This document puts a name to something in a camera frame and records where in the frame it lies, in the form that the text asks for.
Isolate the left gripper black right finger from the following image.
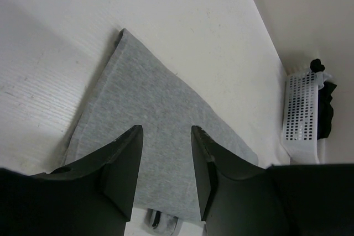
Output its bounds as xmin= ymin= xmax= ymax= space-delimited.
xmin=191 ymin=126 xmax=290 ymax=235

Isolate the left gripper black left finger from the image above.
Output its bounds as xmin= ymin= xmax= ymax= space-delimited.
xmin=33 ymin=125 xmax=143 ymax=235

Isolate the grey tank top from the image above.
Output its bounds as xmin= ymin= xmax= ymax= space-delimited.
xmin=65 ymin=29 xmax=258 ymax=235

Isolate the white plastic basket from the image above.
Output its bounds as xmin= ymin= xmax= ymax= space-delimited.
xmin=281 ymin=69 xmax=332 ymax=164

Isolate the black clothes pile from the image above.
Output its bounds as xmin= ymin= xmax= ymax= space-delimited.
xmin=310 ymin=59 xmax=337 ymax=140

